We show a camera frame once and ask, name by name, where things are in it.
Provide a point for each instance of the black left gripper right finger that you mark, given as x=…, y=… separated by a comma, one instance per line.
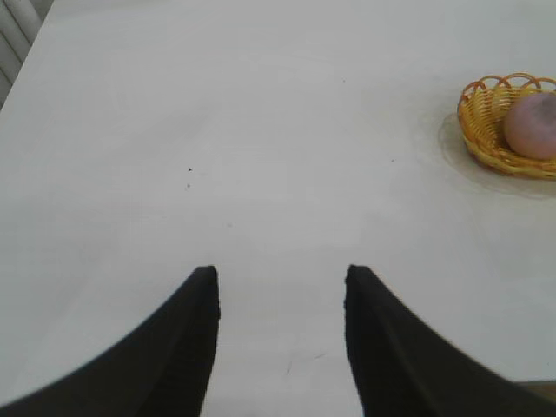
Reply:
x=404, y=373

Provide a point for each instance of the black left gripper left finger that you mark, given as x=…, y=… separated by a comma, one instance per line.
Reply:
x=152, y=373

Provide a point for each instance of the pink peach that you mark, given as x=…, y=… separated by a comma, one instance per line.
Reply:
x=532, y=126

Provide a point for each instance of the yellow woven wicker basket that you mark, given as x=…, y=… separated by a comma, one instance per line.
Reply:
x=478, y=126

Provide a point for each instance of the white ribbed radiator panel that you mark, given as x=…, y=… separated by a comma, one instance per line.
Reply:
x=13, y=39

